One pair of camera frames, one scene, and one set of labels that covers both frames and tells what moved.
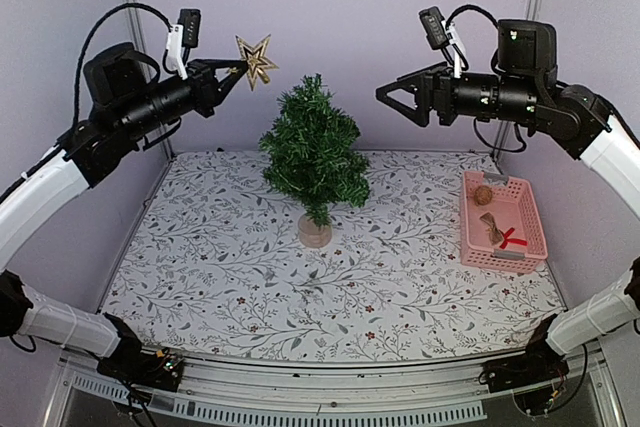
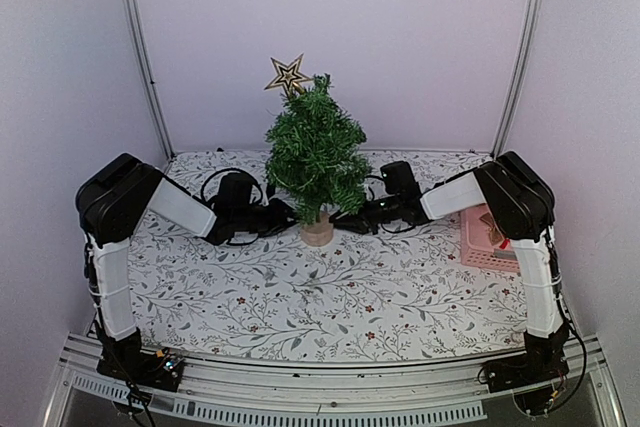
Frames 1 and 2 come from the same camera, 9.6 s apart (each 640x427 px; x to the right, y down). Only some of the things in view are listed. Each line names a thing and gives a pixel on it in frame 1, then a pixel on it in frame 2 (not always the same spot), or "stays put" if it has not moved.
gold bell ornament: (495, 234) stays put
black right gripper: (439, 75) -> (348, 221)
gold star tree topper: (256, 59) -> (289, 75)
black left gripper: (208, 91) -> (280, 215)
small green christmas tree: (313, 160) stays put
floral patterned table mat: (215, 267) stays put
